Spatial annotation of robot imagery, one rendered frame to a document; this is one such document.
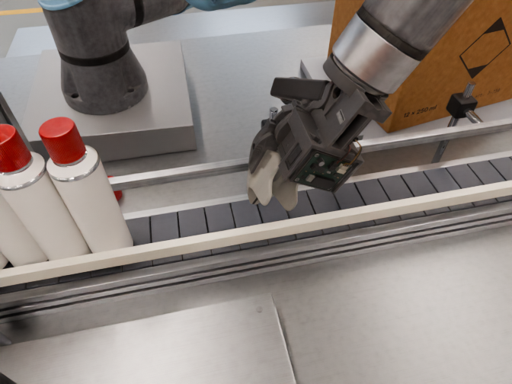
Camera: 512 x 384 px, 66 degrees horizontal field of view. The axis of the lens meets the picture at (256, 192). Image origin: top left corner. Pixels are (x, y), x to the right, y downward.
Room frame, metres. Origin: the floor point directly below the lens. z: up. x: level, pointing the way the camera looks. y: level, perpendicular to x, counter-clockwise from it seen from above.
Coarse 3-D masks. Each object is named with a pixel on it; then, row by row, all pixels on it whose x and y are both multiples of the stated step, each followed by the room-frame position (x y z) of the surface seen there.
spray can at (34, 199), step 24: (0, 144) 0.27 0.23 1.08; (24, 144) 0.29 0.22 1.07; (0, 168) 0.26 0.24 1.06; (24, 168) 0.27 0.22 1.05; (0, 192) 0.26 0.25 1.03; (24, 192) 0.26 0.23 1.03; (48, 192) 0.27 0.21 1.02; (24, 216) 0.26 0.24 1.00; (48, 216) 0.26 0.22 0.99; (48, 240) 0.26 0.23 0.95; (72, 240) 0.27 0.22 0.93
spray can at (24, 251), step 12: (0, 204) 0.27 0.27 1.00; (0, 216) 0.26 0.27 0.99; (12, 216) 0.27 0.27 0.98; (0, 228) 0.26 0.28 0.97; (12, 228) 0.26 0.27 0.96; (24, 228) 0.27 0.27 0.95; (0, 240) 0.26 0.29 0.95; (12, 240) 0.26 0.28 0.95; (24, 240) 0.27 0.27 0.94; (12, 252) 0.26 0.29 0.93; (24, 252) 0.26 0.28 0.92; (36, 252) 0.27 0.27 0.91; (12, 264) 0.26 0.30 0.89; (24, 264) 0.26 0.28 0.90
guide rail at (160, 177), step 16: (448, 128) 0.44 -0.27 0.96; (464, 128) 0.44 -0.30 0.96; (480, 128) 0.44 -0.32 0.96; (496, 128) 0.45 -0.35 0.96; (368, 144) 0.41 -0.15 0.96; (384, 144) 0.41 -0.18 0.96; (400, 144) 0.42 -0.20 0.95; (416, 144) 0.42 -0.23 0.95; (240, 160) 0.38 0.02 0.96; (128, 176) 0.35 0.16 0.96; (144, 176) 0.35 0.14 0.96; (160, 176) 0.35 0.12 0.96; (176, 176) 0.35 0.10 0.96; (192, 176) 0.36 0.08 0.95; (208, 176) 0.36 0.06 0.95
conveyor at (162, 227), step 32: (320, 192) 0.39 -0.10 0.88; (352, 192) 0.39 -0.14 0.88; (384, 192) 0.39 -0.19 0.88; (416, 192) 0.39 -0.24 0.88; (128, 224) 0.33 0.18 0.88; (160, 224) 0.33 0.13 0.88; (192, 224) 0.33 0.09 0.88; (224, 224) 0.33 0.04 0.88; (256, 224) 0.33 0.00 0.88; (352, 224) 0.33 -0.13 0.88; (192, 256) 0.28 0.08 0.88; (0, 288) 0.24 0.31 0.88; (32, 288) 0.24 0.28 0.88
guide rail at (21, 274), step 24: (456, 192) 0.36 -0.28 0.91; (480, 192) 0.36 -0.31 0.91; (504, 192) 0.37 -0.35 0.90; (312, 216) 0.32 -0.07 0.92; (336, 216) 0.32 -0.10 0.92; (360, 216) 0.32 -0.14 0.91; (384, 216) 0.33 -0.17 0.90; (168, 240) 0.28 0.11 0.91; (192, 240) 0.28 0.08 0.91; (216, 240) 0.28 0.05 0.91; (240, 240) 0.29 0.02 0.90; (48, 264) 0.25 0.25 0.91; (72, 264) 0.25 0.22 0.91; (96, 264) 0.25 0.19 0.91; (120, 264) 0.26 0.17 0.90
